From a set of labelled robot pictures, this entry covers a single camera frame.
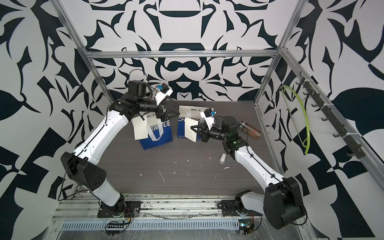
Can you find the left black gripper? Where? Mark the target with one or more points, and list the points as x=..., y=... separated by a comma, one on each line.
x=163, y=112

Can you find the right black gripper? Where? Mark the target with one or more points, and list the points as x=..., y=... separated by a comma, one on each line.
x=204, y=131

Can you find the white paper receipt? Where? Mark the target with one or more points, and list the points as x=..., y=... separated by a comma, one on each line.
x=140, y=126
x=190, y=134

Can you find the blue white paper bag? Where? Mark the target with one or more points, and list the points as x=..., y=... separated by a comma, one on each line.
x=192, y=113
x=159, y=133

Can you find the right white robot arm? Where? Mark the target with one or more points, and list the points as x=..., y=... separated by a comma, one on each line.
x=282, y=202

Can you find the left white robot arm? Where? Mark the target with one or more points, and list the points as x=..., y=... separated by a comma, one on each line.
x=81, y=165

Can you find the green clothes hanger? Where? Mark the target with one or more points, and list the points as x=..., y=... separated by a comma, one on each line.
x=306, y=141

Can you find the black usb hub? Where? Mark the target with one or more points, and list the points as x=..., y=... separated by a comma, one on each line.
x=113, y=228

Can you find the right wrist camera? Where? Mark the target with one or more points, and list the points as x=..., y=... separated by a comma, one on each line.
x=209, y=116

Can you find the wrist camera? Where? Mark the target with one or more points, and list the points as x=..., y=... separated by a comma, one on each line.
x=163, y=91
x=209, y=116

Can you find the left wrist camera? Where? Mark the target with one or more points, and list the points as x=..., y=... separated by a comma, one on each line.
x=163, y=91

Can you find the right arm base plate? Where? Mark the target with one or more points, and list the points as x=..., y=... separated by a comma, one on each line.
x=230, y=209

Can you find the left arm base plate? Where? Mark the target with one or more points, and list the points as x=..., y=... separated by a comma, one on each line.
x=120, y=210

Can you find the dark wall hook rack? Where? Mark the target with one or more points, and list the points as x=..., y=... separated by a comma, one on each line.
x=333, y=115

